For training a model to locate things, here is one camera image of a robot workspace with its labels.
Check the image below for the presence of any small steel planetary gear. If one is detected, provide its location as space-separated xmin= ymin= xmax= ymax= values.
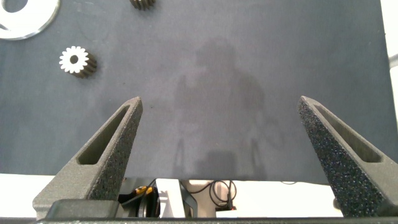
xmin=58 ymin=45 xmax=98 ymax=79
xmin=129 ymin=0 xmax=157 ymax=11

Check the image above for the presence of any yellow and black device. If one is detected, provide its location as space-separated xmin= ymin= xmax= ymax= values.
xmin=118 ymin=185 xmax=161 ymax=218

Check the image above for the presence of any dark mat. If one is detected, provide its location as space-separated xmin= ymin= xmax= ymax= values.
xmin=0 ymin=0 xmax=398 ymax=185

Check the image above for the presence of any round white pin plate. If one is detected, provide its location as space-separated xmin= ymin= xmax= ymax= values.
xmin=0 ymin=0 xmax=61 ymax=41

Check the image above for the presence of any coiled black cable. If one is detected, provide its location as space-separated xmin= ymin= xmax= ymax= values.
xmin=189 ymin=180 xmax=238 ymax=210

